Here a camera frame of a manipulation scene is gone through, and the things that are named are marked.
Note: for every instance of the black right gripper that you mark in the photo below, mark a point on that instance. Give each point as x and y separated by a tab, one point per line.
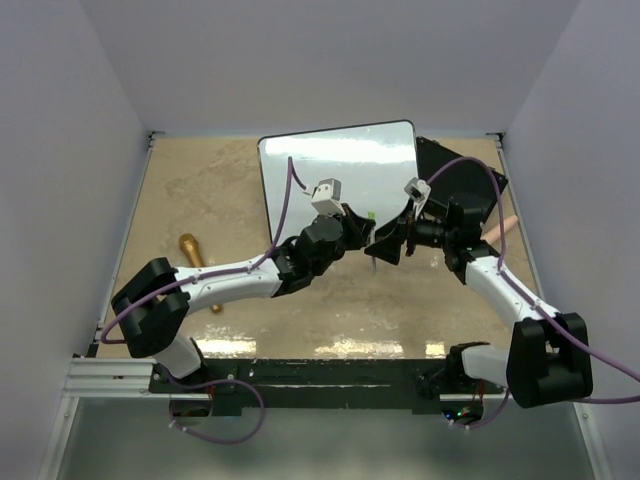
389	247

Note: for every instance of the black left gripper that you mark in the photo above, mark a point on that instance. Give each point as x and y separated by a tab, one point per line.
358	228

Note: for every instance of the white green whiteboard marker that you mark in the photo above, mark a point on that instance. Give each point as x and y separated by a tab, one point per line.
371	216

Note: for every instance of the white whiteboard black frame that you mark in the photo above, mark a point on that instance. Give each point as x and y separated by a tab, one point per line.
373	162

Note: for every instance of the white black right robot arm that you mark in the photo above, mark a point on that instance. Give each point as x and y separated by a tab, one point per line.
543	363

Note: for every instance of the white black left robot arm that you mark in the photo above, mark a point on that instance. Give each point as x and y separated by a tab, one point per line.
151	307

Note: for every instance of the black ribbed board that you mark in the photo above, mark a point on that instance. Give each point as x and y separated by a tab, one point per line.
463	181

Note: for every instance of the pink beige cylinder toy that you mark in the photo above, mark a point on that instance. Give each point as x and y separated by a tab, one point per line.
497	233

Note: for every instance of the gold toy microphone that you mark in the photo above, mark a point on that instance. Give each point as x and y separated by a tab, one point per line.
190	247

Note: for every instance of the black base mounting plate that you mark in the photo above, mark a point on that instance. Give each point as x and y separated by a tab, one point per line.
416	385

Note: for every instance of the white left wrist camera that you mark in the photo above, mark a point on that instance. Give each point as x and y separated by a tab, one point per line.
325	198

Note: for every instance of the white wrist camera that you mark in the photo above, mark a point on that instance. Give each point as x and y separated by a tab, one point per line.
325	198
417	189

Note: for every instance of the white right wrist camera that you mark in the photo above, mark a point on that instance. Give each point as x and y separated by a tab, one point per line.
417	189

